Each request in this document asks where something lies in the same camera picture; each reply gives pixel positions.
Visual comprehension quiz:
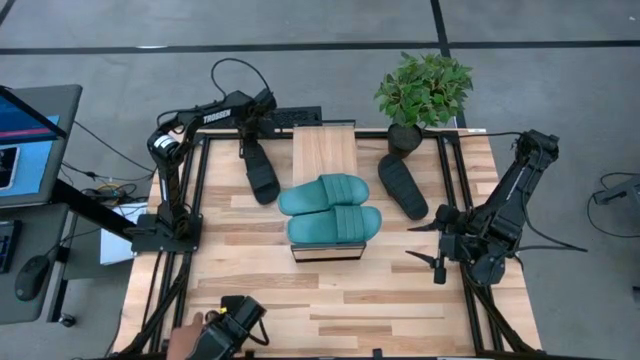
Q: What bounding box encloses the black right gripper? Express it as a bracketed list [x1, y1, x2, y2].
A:
[404, 203, 484, 269]

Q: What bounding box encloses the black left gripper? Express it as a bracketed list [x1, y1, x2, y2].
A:
[238, 113, 276, 159]

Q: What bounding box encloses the black slide sandal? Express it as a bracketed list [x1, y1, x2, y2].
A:
[243, 142, 282, 206]
[377, 153, 430, 222]

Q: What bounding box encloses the green slide sandal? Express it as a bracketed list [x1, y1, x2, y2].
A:
[286, 204, 383, 246]
[277, 172, 371, 217]

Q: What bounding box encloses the black keyboard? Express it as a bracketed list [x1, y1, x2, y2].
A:
[272, 106, 324, 130]
[0, 219, 22, 274]

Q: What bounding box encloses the green potted plant black pot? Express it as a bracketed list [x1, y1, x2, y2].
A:
[373, 51, 475, 159]

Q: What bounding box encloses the white paper sheet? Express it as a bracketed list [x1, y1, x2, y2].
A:
[99, 202, 149, 266]

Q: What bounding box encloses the black handheld leader gripper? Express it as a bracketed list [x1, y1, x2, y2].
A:
[185, 294, 270, 360]

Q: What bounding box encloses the grey floor device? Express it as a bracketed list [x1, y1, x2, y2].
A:
[593, 174, 640, 206]

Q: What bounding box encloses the person's hand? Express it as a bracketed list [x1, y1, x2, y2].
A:
[166, 312, 206, 360]

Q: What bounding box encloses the computer monitor with blue screen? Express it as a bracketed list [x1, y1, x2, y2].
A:
[0, 83, 84, 209]

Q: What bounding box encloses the grey side desk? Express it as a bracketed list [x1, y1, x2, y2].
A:
[0, 202, 71, 326]

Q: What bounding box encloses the black computer mouse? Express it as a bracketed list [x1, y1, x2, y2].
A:
[13, 254, 51, 302]

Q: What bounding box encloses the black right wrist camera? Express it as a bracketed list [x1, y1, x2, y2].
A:
[432, 255, 448, 285]

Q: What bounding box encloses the wooden shelf with black frame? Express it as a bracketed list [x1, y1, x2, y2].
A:
[290, 125, 368, 264]

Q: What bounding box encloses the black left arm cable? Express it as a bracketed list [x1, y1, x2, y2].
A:
[209, 57, 274, 101]

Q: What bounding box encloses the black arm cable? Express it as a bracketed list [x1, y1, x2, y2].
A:
[424, 130, 589, 252]
[209, 57, 274, 101]

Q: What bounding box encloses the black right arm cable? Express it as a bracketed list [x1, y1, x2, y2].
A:
[424, 130, 589, 252]

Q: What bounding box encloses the black metal table frame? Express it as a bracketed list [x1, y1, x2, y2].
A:
[112, 128, 544, 360]

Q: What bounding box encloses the thin black monitor cable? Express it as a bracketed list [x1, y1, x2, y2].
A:
[72, 121, 156, 174]

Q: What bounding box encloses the cable bundle with yellow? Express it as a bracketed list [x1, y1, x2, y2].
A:
[79, 182, 136, 206]

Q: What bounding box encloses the black floor cable loop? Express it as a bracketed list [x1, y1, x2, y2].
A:
[587, 172, 640, 239]

